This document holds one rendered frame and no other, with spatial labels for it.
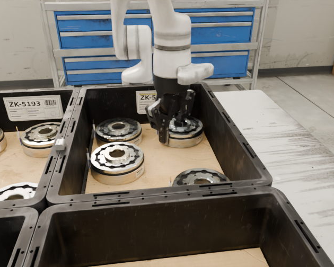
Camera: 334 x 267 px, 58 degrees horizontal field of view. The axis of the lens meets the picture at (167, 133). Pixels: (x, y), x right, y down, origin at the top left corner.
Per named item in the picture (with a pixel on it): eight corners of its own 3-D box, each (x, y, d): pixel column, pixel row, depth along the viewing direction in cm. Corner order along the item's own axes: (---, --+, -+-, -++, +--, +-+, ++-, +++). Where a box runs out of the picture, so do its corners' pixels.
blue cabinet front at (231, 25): (164, 80, 253) (164, 8, 226) (245, 76, 262) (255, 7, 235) (164, 81, 251) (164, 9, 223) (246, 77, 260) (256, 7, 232)
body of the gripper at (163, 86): (172, 60, 65) (172, 100, 69) (143, 69, 59) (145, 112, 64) (200, 68, 60) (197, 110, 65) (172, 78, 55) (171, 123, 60)
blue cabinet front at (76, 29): (66, 85, 243) (53, 10, 216) (155, 80, 252) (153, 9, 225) (66, 86, 241) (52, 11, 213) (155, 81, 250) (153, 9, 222)
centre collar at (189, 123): (169, 119, 71) (169, 117, 71) (190, 119, 71) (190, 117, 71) (170, 130, 67) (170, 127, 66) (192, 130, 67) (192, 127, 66)
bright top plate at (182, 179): (169, 171, 54) (169, 169, 54) (223, 168, 55) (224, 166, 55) (176, 212, 45) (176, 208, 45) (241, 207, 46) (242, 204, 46)
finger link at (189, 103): (194, 90, 66) (185, 116, 67) (198, 92, 67) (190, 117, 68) (184, 88, 67) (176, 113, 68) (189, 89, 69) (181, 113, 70)
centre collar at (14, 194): (1, 195, 48) (0, 192, 48) (33, 190, 49) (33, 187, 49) (-8, 217, 44) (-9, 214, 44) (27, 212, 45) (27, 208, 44)
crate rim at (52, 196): (82, 96, 72) (80, 86, 71) (204, 90, 75) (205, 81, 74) (46, 219, 37) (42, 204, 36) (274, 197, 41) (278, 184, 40)
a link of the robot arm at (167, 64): (186, 87, 53) (187, 52, 50) (142, 73, 60) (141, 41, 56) (216, 74, 59) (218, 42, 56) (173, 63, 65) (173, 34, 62)
